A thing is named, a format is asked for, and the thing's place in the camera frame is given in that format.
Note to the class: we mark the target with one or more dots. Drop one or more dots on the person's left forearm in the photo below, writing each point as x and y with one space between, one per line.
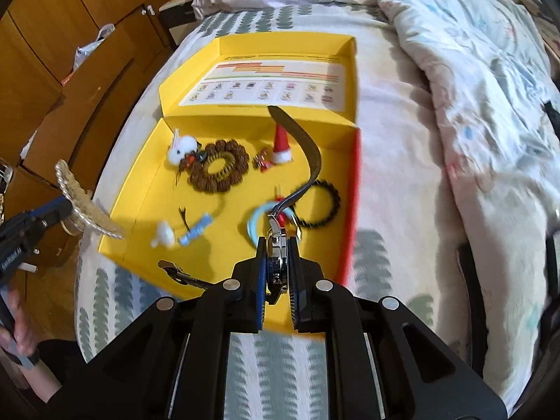
52 393

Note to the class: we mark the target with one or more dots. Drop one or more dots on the white rabbit plush hair clip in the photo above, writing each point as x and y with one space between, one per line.
181 148

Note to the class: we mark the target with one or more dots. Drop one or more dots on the red santa hat hair clip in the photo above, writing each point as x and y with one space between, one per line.
281 144

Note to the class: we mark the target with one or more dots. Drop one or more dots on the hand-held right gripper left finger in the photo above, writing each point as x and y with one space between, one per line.
260 280

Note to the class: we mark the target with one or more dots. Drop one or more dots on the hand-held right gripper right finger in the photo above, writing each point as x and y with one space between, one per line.
299 286

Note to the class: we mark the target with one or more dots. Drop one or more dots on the pale blue printed quilt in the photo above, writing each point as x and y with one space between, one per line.
459 74

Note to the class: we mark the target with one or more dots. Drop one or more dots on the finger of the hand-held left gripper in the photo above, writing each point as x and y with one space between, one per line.
52 209

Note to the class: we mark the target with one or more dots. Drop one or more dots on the pink rhinestone hair clip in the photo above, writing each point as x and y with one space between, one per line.
261 159

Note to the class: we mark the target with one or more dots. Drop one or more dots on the yellow cardboard box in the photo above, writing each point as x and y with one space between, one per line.
144 210

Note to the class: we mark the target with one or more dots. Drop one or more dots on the red cherry hair clip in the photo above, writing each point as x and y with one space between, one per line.
284 218

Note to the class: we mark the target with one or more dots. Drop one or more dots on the dark nightstand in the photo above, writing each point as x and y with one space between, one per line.
175 17

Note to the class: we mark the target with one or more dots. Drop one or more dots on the blue bow hair clip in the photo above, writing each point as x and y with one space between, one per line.
194 229

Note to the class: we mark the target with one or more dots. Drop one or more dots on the person's left hand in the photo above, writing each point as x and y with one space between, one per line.
17 315

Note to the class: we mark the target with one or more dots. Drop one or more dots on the clear plastic bag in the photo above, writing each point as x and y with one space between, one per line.
94 43

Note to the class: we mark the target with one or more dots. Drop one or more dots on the pearl hair claw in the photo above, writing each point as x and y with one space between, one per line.
83 203

